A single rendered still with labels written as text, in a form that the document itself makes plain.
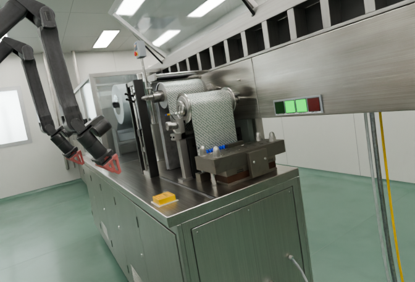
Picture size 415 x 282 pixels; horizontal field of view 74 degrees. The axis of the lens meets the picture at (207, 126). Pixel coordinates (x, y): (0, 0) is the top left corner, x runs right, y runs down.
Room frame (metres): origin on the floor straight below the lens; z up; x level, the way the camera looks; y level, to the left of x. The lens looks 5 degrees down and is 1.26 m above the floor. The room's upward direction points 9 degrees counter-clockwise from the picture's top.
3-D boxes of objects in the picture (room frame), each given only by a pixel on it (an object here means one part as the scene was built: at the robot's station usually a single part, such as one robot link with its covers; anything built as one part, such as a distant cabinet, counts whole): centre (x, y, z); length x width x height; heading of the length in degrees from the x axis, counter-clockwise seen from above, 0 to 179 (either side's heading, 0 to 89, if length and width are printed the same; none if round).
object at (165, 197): (1.07, 0.22, 0.91); 0.07 x 0.07 x 0.02; 31
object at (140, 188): (2.16, 0.55, 0.88); 2.52 x 0.66 x 0.04; 31
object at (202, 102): (1.51, 0.06, 1.16); 0.39 x 0.23 x 0.51; 31
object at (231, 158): (1.26, -0.13, 1.00); 0.40 x 0.16 x 0.06; 121
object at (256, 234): (2.16, 0.54, 0.43); 2.52 x 0.64 x 0.86; 31
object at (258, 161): (1.19, -0.19, 0.96); 0.10 x 0.03 x 0.11; 121
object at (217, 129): (1.34, -0.04, 1.11); 0.23 x 0.01 x 0.18; 121
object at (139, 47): (1.82, 0.35, 1.66); 0.07 x 0.07 x 0.10; 30
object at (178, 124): (1.34, 0.15, 1.05); 0.06 x 0.05 x 0.31; 121
